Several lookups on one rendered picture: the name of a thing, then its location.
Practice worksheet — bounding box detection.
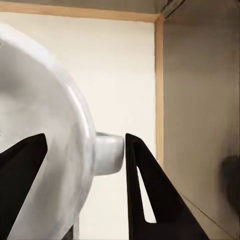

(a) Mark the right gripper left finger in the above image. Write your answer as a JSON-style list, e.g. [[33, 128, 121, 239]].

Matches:
[[0, 133, 48, 240]]

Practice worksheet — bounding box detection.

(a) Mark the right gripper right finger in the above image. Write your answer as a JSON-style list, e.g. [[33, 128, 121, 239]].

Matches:
[[125, 133, 210, 240]]

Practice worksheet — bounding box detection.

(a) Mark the coffee cup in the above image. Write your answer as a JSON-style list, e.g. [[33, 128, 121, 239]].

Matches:
[[0, 22, 126, 240]]

